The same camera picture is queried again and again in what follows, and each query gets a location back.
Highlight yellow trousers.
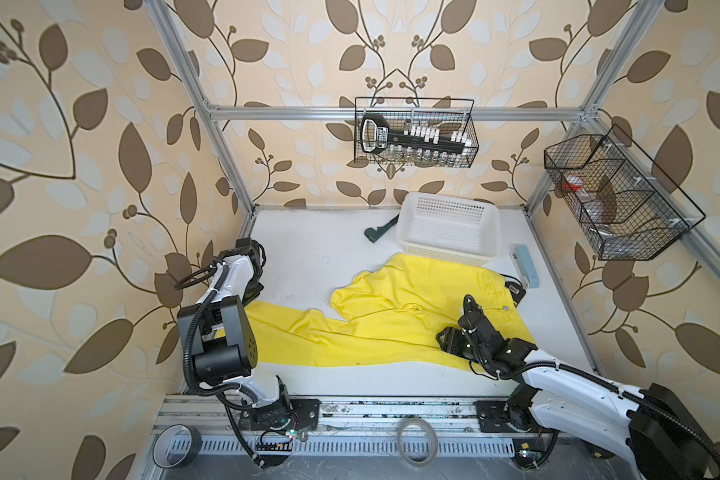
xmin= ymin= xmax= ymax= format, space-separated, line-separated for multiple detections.
xmin=245 ymin=254 xmax=533 ymax=370

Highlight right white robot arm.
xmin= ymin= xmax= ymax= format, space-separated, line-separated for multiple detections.
xmin=437 ymin=295 xmax=720 ymax=479

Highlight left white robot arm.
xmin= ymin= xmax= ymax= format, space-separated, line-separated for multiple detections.
xmin=174 ymin=237 xmax=296 ymax=430

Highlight light blue stapler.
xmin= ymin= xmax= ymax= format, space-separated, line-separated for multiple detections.
xmin=511 ymin=244 xmax=540 ymax=289

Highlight clear tape roll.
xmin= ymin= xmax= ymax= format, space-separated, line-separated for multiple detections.
xmin=396 ymin=418 xmax=439 ymax=468

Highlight white plastic laundry basket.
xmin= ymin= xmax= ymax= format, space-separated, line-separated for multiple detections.
xmin=396 ymin=193 xmax=501 ymax=267

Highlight dark green pipe wrench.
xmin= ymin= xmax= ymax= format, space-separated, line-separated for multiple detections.
xmin=364 ymin=215 xmax=399 ymax=243

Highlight black tool in basket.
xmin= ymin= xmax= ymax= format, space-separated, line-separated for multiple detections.
xmin=354 ymin=111 xmax=479 ymax=156

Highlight red item in basket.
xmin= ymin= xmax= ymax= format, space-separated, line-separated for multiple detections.
xmin=560 ymin=174 xmax=584 ymax=194

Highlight black tape roll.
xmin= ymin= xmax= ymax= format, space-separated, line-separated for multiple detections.
xmin=152 ymin=424 xmax=203 ymax=469

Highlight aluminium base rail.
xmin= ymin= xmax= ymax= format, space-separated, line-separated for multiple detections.
xmin=152 ymin=395 xmax=552 ymax=458

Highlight black wire basket right wall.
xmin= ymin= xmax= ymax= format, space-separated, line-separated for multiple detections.
xmin=553 ymin=124 xmax=706 ymax=261

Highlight black wire basket wall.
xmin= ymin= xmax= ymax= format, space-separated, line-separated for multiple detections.
xmin=553 ymin=124 xmax=706 ymax=261
xmin=354 ymin=96 xmax=479 ymax=168

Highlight black wire basket back wall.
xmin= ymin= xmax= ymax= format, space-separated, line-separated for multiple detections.
xmin=354 ymin=96 xmax=479 ymax=168

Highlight aluminium frame post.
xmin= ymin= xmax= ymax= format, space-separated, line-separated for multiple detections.
xmin=524 ymin=1 xmax=663 ymax=221

